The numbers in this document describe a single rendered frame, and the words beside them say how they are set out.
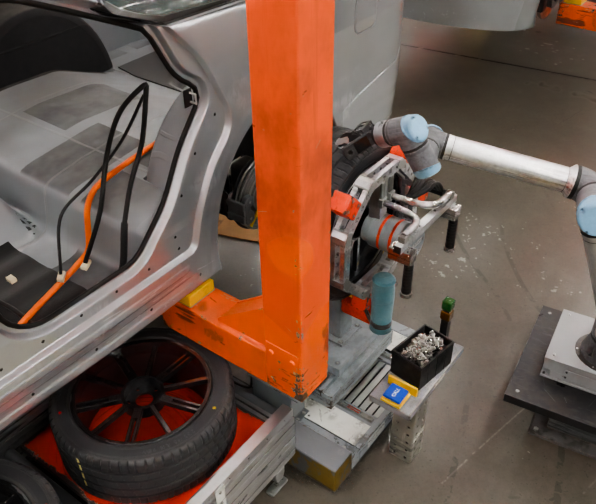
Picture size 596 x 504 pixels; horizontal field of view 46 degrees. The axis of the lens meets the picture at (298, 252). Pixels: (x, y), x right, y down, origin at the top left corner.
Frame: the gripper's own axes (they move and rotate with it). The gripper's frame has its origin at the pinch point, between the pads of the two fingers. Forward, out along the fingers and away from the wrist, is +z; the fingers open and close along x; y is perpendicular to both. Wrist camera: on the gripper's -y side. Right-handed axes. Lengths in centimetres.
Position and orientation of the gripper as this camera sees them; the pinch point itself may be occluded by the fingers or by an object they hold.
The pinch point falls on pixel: (337, 145)
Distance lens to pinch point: 255.0
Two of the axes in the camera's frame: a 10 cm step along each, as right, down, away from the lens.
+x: -5.1, -7.6, -4.1
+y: 5.8, -6.5, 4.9
